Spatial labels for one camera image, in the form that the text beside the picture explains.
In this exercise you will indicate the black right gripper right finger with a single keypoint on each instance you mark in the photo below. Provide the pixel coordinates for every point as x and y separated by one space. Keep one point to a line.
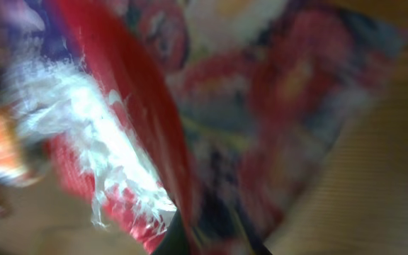
253 243

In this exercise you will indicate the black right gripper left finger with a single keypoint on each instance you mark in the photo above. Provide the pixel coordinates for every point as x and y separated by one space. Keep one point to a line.
175 241

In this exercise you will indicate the red purple noodle packet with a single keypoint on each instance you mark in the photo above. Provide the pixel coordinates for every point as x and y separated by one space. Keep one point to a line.
222 110

